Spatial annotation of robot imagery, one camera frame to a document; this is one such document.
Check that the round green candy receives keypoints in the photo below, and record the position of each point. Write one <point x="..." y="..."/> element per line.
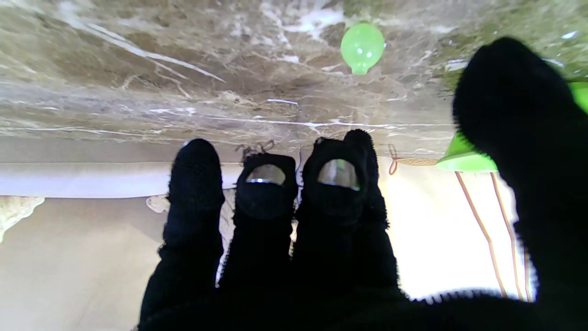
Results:
<point x="363" y="46"/>

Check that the beige sofa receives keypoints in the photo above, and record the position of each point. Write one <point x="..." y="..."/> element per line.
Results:
<point x="92" y="179"/>

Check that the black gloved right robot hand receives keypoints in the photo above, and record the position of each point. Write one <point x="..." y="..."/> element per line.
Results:
<point x="321" y="276"/>

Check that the green plastic bowl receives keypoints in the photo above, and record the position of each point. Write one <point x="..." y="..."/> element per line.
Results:
<point x="464" y="158"/>

